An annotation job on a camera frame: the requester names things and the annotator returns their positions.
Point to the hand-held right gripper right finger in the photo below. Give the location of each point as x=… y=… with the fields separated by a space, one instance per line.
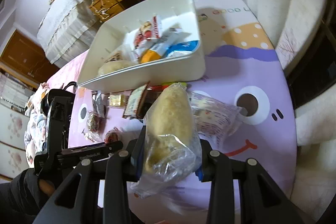
x=207 y=161

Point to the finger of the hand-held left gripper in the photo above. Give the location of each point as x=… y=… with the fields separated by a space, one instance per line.
x=89 y=153

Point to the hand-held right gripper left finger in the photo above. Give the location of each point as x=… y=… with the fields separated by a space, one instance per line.
x=135 y=163

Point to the clear nut snack packet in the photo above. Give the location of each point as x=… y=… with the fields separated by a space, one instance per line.
x=92 y=121

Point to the dark foil snack packet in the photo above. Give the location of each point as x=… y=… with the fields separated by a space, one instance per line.
x=99 y=106

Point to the white clear snack packet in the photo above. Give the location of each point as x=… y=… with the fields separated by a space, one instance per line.
x=218 y=113

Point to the small yellow snack packet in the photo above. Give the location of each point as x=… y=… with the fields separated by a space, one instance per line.
x=116 y=101

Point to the oblong bread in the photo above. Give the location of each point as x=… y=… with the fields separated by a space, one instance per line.
x=170 y=113

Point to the brown striped snack packet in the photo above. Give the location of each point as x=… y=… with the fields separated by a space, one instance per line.
x=135 y=102

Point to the dark red snack packet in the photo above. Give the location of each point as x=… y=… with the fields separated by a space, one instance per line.
x=153 y=95

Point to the round breads clear bag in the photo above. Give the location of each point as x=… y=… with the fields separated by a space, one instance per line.
x=115 y=66

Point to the green snack packet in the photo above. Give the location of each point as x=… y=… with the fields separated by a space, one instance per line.
x=174 y=84

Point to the brown patterned snack packet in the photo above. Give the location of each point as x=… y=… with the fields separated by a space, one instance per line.
x=115 y=54

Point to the white plastic storage bin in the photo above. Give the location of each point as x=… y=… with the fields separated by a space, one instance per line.
x=170 y=74

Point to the white blue snack packet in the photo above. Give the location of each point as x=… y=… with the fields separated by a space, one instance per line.
x=185 y=47

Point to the white orange tube packet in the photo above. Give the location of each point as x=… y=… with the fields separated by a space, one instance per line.
x=162 y=45

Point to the red white snack packet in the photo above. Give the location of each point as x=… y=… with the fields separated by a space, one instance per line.
x=152 y=27

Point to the person's left forearm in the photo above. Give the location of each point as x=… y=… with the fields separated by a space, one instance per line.
x=18 y=195

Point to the person's left hand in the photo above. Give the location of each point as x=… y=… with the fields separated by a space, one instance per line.
x=46 y=186

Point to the floral blanket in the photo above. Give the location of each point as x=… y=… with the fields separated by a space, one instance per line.
x=34 y=113

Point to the white printed cabinet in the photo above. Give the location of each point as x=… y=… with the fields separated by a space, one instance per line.
x=13 y=129

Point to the wooden door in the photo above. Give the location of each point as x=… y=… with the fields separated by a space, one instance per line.
x=23 y=53

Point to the white lace cover cloth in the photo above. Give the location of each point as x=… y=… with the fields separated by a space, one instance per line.
x=63 y=22

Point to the cartoon printed tablecloth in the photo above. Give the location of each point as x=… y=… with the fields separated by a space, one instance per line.
x=262 y=77

